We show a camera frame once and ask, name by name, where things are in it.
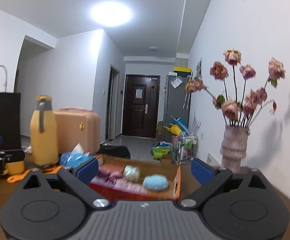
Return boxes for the purple satin scrunchie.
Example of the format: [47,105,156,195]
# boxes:
[113,179,147,194]

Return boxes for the red cardboard box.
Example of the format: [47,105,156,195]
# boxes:
[88,154,181,202]

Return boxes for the yellow ceramic mug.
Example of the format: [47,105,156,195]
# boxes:
[3,161,25,176]

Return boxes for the yellow box on refrigerator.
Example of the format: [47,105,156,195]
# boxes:
[173,67,191,73]

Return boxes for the wire storage cart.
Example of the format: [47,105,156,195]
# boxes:
[176,134,199,165]

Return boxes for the black paper shopping bag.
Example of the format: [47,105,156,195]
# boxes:
[0,91,21,151]

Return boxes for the grey refrigerator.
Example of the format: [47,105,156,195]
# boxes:
[163,74,192,143]

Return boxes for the yellow thermos jug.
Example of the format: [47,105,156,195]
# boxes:
[30,95,59,167]

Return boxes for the pink textured vase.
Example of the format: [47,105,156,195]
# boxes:
[220,125,249,173]

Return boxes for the dark brown entrance door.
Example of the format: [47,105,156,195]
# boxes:
[122,74,160,138]

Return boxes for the pink ribbed suitcase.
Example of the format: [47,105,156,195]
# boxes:
[53,107,101,154]

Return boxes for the blue tissue pack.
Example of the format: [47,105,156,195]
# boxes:
[60,144,92,168]

